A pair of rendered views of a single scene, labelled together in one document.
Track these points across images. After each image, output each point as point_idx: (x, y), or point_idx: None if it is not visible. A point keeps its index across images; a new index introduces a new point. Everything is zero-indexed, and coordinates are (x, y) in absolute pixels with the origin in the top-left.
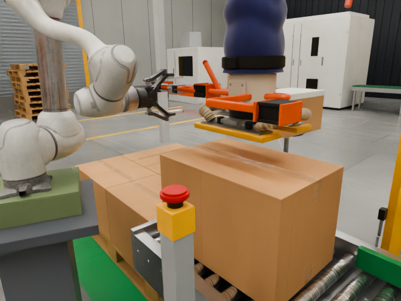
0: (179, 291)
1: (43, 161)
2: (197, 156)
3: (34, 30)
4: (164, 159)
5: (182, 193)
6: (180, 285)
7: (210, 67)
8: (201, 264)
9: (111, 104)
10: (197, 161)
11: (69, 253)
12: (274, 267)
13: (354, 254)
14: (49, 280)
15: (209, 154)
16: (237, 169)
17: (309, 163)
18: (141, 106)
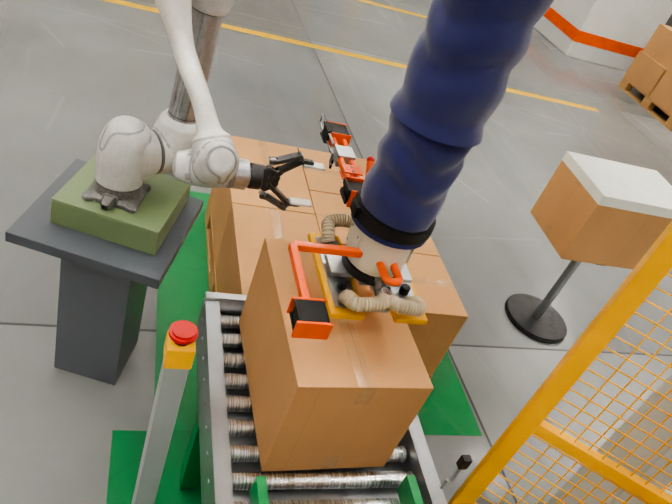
0: (160, 403)
1: (141, 177)
2: None
3: None
4: (265, 246)
5: (184, 338)
6: (163, 400)
7: None
8: (246, 379)
9: (206, 185)
10: (290, 277)
11: (132, 281)
12: (275, 435)
13: (416, 478)
14: (103, 295)
15: (316, 273)
16: None
17: (401, 359)
18: (251, 188)
